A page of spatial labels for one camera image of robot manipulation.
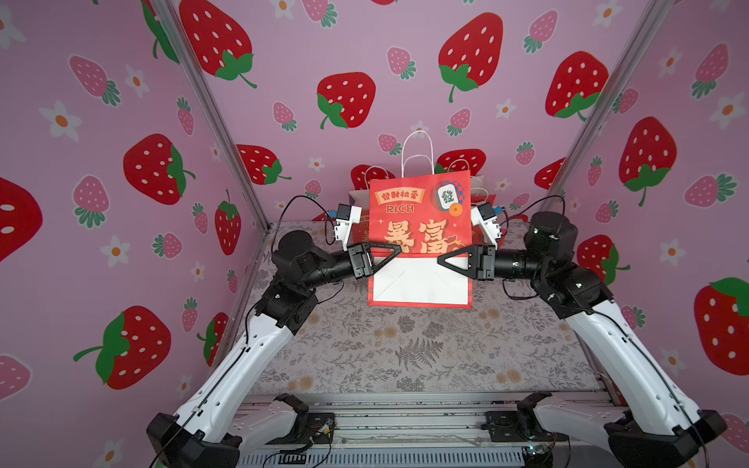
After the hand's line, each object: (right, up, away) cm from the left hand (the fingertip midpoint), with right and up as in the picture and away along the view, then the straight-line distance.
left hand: (399, 253), depth 56 cm
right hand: (+9, -1, +1) cm, 9 cm away
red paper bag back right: (+27, +17, +38) cm, 50 cm away
